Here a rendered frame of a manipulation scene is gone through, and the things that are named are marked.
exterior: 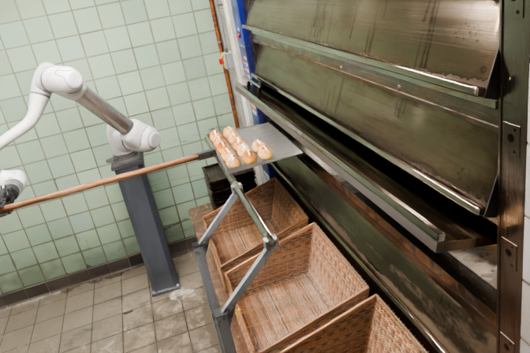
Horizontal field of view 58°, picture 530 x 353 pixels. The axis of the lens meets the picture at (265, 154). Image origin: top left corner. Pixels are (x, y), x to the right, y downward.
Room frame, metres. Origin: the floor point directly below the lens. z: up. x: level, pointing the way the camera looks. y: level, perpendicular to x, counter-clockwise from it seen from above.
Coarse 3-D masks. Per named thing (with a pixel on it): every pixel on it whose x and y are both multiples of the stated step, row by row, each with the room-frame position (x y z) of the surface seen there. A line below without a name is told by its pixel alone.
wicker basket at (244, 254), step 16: (256, 192) 2.52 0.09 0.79; (288, 192) 2.31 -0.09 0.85; (256, 208) 2.51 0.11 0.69; (272, 208) 2.53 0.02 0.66; (288, 208) 2.28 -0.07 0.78; (208, 224) 2.45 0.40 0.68; (240, 224) 2.49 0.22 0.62; (272, 224) 2.47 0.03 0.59; (288, 224) 2.25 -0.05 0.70; (304, 224) 2.01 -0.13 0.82; (224, 240) 2.39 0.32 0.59; (240, 240) 2.36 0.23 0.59; (256, 240) 2.32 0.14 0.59; (224, 256) 2.22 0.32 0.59; (240, 256) 1.94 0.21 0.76; (272, 256) 1.98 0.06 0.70; (224, 272) 1.93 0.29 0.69; (288, 272) 1.98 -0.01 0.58
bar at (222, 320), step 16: (208, 144) 2.41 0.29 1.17; (240, 192) 1.75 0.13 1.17; (224, 208) 1.82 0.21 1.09; (256, 224) 1.49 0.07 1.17; (208, 240) 1.80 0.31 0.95; (272, 240) 1.36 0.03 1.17; (208, 272) 1.78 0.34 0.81; (256, 272) 1.35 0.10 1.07; (208, 288) 1.77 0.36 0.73; (240, 288) 1.33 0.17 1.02; (224, 320) 1.31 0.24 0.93; (224, 336) 1.30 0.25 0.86; (224, 352) 1.77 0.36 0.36
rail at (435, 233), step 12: (240, 84) 2.49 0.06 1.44; (252, 96) 2.22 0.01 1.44; (288, 120) 1.75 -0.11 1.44; (300, 132) 1.60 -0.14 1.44; (312, 144) 1.49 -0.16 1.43; (336, 156) 1.32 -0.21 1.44; (348, 168) 1.23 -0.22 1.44; (360, 180) 1.15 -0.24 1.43; (372, 180) 1.12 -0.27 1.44; (384, 192) 1.04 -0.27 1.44; (396, 204) 0.98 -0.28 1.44; (408, 216) 0.93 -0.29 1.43; (420, 216) 0.91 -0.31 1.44; (420, 228) 0.88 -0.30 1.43; (432, 228) 0.85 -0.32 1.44; (444, 240) 0.83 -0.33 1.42
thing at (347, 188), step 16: (320, 160) 1.91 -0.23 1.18; (336, 176) 1.72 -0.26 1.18; (352, 192) 1.57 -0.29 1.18; (368, 208) 1.44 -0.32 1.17; (384, 224) 1.34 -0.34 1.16; (400, 240) 1.25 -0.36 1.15; (416, 240) 1.20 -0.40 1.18; (416, 256) 1.17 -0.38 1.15; (432, 256) 1.11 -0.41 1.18; (448, 256) 1.09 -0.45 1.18; (448, 272) 1.03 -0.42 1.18; (464, 272) 1.02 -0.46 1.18; (464, 288) 0.96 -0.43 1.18; (480, 288) 0.95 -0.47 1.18; (480, 304) 0.90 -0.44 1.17; (496, 304) 0.88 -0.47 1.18; (496, 320) 0.85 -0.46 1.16
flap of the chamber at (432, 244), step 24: (264, 96) 2.29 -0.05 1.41; (312, 120) 1.83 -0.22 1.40; (336, 144) 1.50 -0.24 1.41; (360, 144) 1.50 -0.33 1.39; (336, 168) 1.30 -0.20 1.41; (360, 168) 1.27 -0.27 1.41; (384, 168) 1.27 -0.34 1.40; (408, 192) 1.09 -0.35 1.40; (432, 192) 1.09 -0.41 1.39; (432, 216) 0.95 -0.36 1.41; (456, 216) 0.95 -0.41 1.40; (480, 216) 0.95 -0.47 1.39; (432, 240) 0.84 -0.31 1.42; (456, 240) 0.84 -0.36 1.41; (480, 240) 0.85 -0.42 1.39
